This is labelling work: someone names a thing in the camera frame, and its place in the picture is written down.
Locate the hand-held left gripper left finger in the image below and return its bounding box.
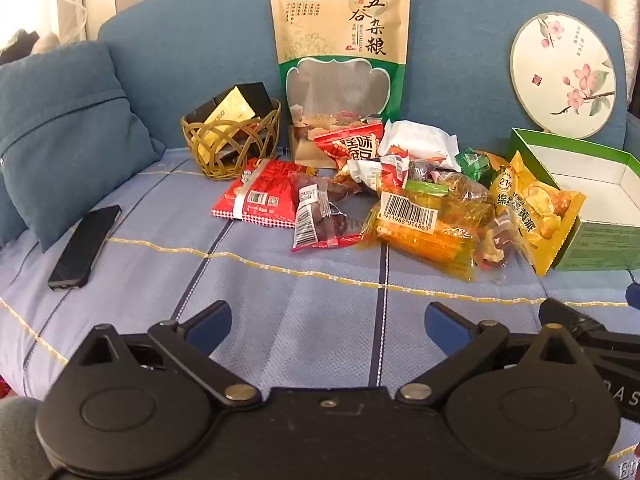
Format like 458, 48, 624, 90
80, 301, 262, 407

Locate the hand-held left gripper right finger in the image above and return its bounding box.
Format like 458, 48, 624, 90
397, 302, 581, 406

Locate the green cardboard box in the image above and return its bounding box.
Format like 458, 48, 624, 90
509, 128, 640, 272

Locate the red snack packet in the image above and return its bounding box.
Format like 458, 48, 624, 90
211, 158, 318, 228

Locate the red and white bean packet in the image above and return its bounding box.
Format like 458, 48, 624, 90
314, 122, 386, 170

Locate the yellow corn packet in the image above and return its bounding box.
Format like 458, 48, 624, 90
364, 187, 495, 283

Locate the blue checked blanket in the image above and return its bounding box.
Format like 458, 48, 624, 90
0, 149, 640, 413

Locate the yellow egg-yolk pie packet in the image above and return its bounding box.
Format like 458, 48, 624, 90
489, 151, 587, 277

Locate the clear packet of nuts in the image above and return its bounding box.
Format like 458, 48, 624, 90
427, 170, 490, 207

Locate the black smartphone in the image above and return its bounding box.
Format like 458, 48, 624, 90
48, 204, 122, 291

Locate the clear packet of red dates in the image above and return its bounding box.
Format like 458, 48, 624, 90
290, 170, 368, 252

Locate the woven rattan basket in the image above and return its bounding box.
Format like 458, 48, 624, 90
181, 99, 282, 181

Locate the green candy packet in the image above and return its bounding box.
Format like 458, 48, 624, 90
456, 147, 496, 182

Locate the orange and white wrapper packet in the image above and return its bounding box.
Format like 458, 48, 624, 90
332, 154, 418, 196

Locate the white snack packet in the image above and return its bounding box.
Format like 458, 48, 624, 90
377, 120, 462, 172

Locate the grey cloth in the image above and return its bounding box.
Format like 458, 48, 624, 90
0, 394, 56, 480

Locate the black and gold box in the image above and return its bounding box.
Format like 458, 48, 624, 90
187, 82, 275, 163

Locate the round floral fan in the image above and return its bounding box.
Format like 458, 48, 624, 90
510, 11, 617, 140

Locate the blue cushion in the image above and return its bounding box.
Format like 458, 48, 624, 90
0, 41, 166, 252

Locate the blue sofa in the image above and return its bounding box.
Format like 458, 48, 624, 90
97, 0, 640, 171

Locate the silver rolled mat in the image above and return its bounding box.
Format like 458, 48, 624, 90
604, 0, 640, 91

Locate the large kraft green grain pouch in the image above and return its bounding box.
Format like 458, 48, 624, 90
270, 0, 412, 168

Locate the white metal rack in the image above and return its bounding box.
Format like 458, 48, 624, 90
52, 0, 117, 43

